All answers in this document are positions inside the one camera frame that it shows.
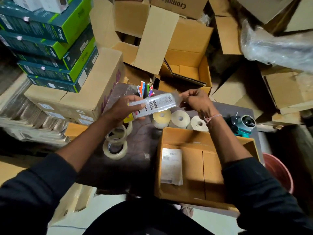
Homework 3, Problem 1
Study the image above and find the person's right hand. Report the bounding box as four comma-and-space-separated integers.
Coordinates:
179, 89, 219, 120

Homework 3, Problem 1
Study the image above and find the person's left hand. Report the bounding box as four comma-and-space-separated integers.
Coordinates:
102, 94, 146, 126

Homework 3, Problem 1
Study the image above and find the white label roll brown core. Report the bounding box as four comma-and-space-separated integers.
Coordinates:
187, 116, 209, 132

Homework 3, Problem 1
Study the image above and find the bunch of coloured pens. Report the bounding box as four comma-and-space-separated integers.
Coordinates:
137, 80, 155, 98

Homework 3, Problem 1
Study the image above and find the clear pen packet yellow label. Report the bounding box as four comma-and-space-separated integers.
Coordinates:
123, 91, 183, 124

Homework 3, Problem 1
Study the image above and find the yellowish label roll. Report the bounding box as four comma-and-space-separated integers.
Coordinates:
152, 109, 172, 130

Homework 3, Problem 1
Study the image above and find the brown supply box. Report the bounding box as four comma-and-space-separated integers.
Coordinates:
154, 127, 260, 210

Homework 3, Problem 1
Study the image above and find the white label sheet bundle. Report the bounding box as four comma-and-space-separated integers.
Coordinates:
160, 147, 183, 186

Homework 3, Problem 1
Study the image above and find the person's right forearm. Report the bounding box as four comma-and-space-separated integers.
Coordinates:
206, 116, 313, 235

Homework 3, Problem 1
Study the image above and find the person's left forearm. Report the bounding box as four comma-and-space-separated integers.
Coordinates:
0, 116, 115, 235

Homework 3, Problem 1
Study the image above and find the green teal product box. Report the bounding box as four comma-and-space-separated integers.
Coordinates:
0, 0, 93, 44
17, 36, 96, 84
27, 46, 99, 93
11, 24, 95, 71
0, 23, 95, 60

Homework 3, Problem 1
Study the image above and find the flat brown cardboard piece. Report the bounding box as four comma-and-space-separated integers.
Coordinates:
215, 16, 243, 55

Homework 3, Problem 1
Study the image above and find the stack of flattened cardboard sheets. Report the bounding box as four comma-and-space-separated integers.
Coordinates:
0, 73, 71, 147

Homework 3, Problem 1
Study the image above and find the large flat cardboard panel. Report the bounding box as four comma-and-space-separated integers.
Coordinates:
0, 154, 95, 227

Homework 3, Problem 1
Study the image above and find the white product box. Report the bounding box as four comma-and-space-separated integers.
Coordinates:
7, 0, 43, 11
38, 0, 69, 14

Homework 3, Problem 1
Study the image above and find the pale wrist thread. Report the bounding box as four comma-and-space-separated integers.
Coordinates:
203, 114, 223, 124

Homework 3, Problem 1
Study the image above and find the folded flat brown carton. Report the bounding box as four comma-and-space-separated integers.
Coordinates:
211, 63, 264, 119

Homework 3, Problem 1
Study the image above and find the large carton purple print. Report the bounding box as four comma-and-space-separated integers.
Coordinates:
24, 47, 125, 125

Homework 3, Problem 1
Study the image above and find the teal tape dispenser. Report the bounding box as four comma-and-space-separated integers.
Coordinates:
226, 114, 257, 138

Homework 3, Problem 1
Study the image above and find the small orange carton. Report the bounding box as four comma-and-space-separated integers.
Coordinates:
64, 122, 88, 141

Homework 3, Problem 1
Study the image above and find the open orange carton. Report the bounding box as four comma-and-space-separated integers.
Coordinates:
159, 17, 214, 96

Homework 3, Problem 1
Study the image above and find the tilted brown carton plastic patch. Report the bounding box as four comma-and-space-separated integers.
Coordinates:
260, 65, 313, 115

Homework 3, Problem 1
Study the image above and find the small brown carton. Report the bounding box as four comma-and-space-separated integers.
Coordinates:
272, 112, 301, 125

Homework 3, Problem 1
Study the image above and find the clear plastic wrapped bundle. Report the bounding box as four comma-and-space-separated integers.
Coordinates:
240, 19, 313, 74

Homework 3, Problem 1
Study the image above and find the printed brown carton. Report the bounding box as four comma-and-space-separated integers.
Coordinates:
150, 0, 209, 20

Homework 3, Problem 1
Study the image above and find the red plastic bucket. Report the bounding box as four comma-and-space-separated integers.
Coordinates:
263, 153, 294, 194

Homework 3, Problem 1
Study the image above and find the black printed shirt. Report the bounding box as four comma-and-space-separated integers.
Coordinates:
83, 200, 216, 235

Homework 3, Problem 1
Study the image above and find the open pale carton blue mark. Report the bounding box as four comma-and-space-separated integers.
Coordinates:
236, 0, 313, 32

